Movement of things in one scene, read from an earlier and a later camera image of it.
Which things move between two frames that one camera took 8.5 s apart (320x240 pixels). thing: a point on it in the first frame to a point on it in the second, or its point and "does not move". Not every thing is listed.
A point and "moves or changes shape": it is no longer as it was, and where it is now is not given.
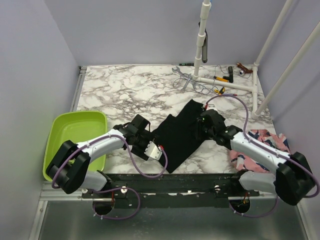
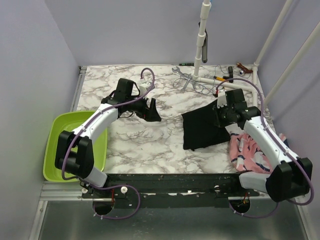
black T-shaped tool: (230, 78) does not move
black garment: (179, 136) moves or changes shape
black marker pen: (186, 64) does not move
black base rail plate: (173, 190) does not move
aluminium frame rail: (48, 193) does not move
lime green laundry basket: (75, 126) does not move
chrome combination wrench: (177, 70) does not move
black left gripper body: (140, 145) to (139, 107)
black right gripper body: (208, 132) to (224, 115)
